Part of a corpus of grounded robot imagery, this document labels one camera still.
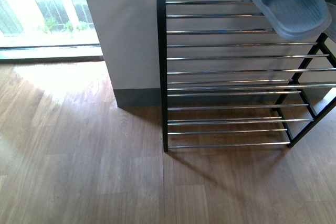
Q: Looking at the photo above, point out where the black metal shoe rack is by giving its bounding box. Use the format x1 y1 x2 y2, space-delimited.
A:
156 0 335 151

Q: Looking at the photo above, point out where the light blue slide sandal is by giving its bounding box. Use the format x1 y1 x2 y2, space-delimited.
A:
252 0 332 40

